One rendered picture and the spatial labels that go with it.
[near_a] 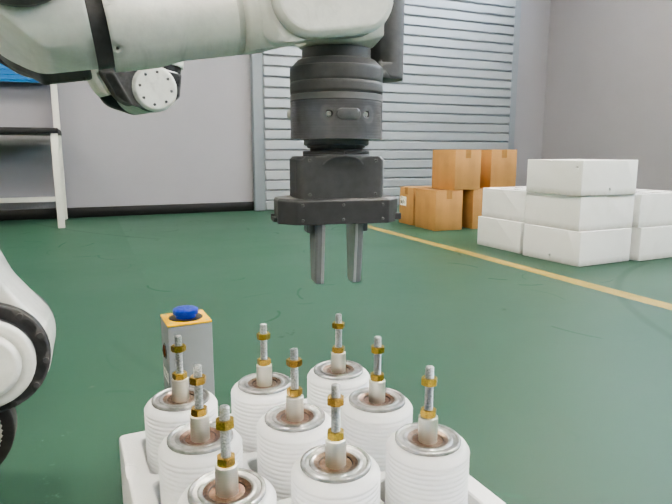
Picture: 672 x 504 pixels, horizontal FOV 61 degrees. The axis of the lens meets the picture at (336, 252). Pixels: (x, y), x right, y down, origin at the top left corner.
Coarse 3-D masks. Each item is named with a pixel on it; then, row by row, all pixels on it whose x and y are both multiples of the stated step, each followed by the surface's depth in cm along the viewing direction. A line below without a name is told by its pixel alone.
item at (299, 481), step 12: (300, 456) 63; (300, 468) 60; (372, 468) 60; (300, 480) 58; (312, 480) 58; (360, 480) 58; (372, 480) 59; (300, 492) 58; (312, 492) 57; (324, 492) 57; (336, 492) 57; (348, 492) 57; (360, 492) 57; (372, 492) 58
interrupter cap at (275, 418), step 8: (272, 408) 73; (280, 408) 74; (304, 408) 73; (312, 408) 74; (320, 408) 73; (272, 416) 71; (280, 416) 72; (304, 416) 72; (312, 416) 71; (320, 416) 71; (272, 424) 69; (280, 424) 69; (288, 424) 69; (296, 424) 69; (304, 424) 69; (312, 424) 69; (320, 424) 70; (288, 432) 68; (296, 432) 68
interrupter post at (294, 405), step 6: (288, 396) 71; (300, 396) 71; (288, 402) 70; (294, 402) 70; (300, 402) 70; (288, 408) 70; (294, 408) 70; (300, 408) 70; (288, 414) 70; (294, 414) 70; (300, 414) 70; (288, 420) 71; (294, 420) 70; (300, 420) 71
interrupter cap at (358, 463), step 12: (324, 444) 64; (348, 444) 64; (312, 456) 62; (324, 456) 62; (348, 456) 62; (360, 456) 62; (312, 468) 59; (324, 468) 60; (348, 468) 60; (360, 468) 60; (324, 480) 57; (336, 480) 57; (348, 480) 57
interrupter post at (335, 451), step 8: (328, 440) 60; (344, 440) 60; (328, 448) 60; (336, 448) 59; (344, 448) 60; (328, 456) 60; (336, 456) 60; (344, 456) 60; (328, 464) 60; (336, 464) 60; (344, 464) 60
